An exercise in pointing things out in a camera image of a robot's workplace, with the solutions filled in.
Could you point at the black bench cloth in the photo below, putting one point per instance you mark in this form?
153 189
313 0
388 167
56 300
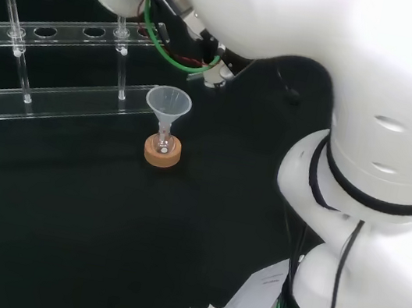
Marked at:
61 216

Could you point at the translucent plastic funnel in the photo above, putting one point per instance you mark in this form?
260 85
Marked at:
168 100

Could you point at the clear acrylic funnel stand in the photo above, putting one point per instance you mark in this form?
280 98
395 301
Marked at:
63 106

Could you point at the small round-bottom glass flask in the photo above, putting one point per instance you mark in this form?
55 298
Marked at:
162 146

